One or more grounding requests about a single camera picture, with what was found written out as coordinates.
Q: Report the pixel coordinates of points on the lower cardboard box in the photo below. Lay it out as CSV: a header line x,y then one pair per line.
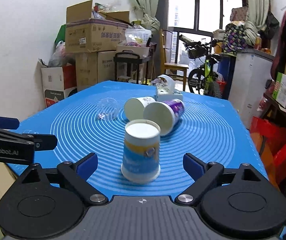
x,y
93,68

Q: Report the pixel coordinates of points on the clear bag of items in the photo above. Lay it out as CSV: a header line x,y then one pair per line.
x,y
138,35

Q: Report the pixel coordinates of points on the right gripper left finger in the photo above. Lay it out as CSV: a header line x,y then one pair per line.
x,y
74,178

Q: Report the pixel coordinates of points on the clear plastic cup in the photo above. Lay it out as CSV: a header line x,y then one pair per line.
x,y
107,109

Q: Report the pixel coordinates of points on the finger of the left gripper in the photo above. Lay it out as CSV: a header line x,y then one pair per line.
x,y
42,142
9,123

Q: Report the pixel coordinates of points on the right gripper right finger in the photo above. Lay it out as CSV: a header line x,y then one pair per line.
x,y
205,176

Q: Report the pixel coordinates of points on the white paper cup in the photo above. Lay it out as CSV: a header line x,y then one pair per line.
x,y
134,107

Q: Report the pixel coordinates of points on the purple paper cup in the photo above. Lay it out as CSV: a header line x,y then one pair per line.
x,y
165,114

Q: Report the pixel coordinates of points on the red white appliance box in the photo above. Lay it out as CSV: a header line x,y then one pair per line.
x,y
59,83

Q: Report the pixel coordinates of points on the plastic bag by wall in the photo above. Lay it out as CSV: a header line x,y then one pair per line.
x,y
60,57

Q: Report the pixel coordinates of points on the green white carton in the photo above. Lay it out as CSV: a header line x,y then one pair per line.
x,y
279,93

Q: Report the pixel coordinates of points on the tissue pack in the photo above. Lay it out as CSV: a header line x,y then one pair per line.
x,y
165,89

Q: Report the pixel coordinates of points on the blue orange paper cup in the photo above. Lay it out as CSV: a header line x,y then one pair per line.
x,y
140,162

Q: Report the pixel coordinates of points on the black utility cart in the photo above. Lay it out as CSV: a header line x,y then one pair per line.
x,y
131,59

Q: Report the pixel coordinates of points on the top cardboard box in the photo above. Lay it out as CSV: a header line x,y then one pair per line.
x,y
85,34

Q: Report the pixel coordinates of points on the green bicycle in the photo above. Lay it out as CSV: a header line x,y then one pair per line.
x,y
203,77

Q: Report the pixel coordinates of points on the patterned clothes pile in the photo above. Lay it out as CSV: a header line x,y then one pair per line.
x,y
239,33

